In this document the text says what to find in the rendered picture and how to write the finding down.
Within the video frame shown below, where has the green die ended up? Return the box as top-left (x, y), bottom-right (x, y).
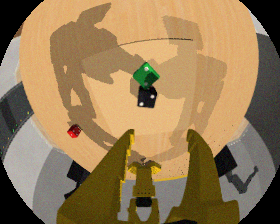
top-left (132, 62), bottom-right (160, 89)

